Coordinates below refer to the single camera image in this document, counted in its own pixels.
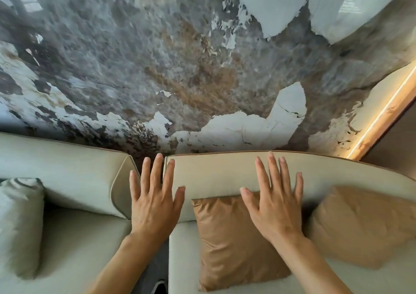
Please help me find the person's right forearm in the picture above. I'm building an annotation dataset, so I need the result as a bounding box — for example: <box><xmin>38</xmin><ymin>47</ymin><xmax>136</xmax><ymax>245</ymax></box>
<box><xmin>269</xmin><ymin>234</ymin><xmax>354</xmax><ymax>294</ymax></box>

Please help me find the person's left forearm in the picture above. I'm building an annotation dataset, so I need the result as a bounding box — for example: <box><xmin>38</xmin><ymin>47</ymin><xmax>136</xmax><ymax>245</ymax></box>
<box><xmin>87</xmin><ymin>234</ymin><xmax>170</xmax><ymax>294</ymax></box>

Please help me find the tan cushion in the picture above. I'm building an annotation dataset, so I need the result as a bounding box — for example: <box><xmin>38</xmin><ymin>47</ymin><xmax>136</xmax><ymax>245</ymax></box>
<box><xmin>191</xmin><ymin>191</ymin><xmax>291</xmax><ymax>292</ymax></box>
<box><xmin>307</xmin><ymin>185</ymin><xmax>416</xmax><ymax>270</ymax></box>

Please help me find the person's left hand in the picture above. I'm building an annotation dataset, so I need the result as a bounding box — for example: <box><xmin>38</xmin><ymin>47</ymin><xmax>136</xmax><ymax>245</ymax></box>
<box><xmin>129</xmin><ymin>153</ymin><xmax>186</xmax><ymax>240</ymax></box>

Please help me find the cream sofa section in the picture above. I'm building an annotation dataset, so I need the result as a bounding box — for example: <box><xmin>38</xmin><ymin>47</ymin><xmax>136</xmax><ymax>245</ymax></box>
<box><xmin>163</xmin><ymin>151</ymin><xmax>416</xmax><ymax>294</ymax></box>
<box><xmin>0</xmin><ymin>132</ymin><xmax>169</xmax><ymax>294</ymax></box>

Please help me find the grey-green cushion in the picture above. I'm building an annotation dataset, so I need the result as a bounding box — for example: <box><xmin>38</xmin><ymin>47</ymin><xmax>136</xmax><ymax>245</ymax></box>
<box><xmin>0</xmin><ymin>178</ymin><xmax>45</xmax><ymax>279</ymax></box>

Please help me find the person's right hand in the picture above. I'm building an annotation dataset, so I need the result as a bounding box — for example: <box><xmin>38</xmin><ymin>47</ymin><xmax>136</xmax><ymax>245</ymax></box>
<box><xmin>240</xmin><ymin>152</ymin><xmax>304</xmax><ymax>243</ymax></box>

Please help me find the warm LED light strip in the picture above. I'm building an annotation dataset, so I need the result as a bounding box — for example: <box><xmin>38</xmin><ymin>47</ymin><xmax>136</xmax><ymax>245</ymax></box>
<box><xmin>345</xmin><ymin>64</ymin><xmax>416</xmax><ymax>160</ymax></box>

